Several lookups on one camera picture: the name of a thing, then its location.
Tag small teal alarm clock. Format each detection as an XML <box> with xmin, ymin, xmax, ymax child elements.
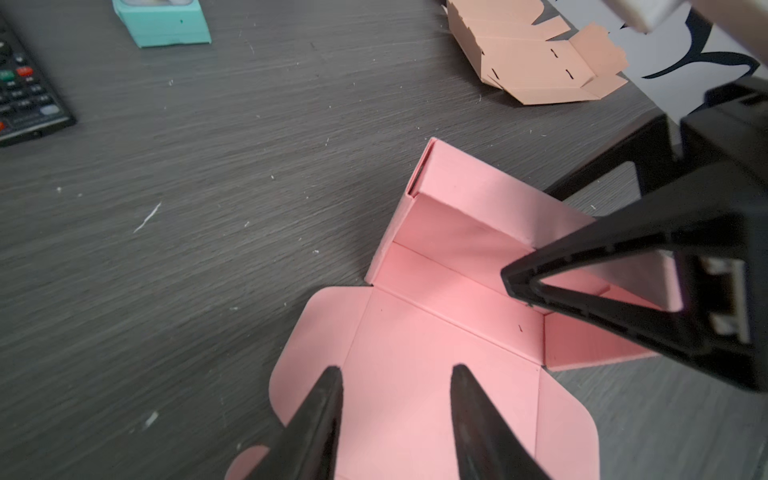
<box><xmin>112</xmin><ymin>0</ymin><xmax>212</xmax><ymax>48</ymax></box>

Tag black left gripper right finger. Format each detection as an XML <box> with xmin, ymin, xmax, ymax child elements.
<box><xmin>450</xmin><ymin>364</ymin><xmax>549</xmax><ymax>480</ymax></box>

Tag flat orange cardboard box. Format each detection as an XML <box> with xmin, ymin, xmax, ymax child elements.
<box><xmin>445</xmin><ymin>0</ymin><xmax>629</xmax><ymax>105</ymax></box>

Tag black remote control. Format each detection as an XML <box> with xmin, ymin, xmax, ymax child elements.
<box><xmin>0</xmin><ymin>16</ymin><xmax>77</xmax><ymax>148</ymax></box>

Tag pink cardboard box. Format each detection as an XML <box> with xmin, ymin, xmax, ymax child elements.
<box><xmin>224</xmin><ymin>137</ymin><xmax>685</xmax><ymax>480</ymax></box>

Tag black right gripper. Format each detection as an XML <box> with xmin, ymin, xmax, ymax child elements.
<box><xmin>501</xmin><ymin>79</ymin><xmax>767</xmax><ymax>393</ymax></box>

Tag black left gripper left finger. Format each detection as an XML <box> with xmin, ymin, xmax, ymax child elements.
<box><xmin>247</xmin><ymin>366</ymin><xmax>343</xmax><ymax>480</ymax></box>

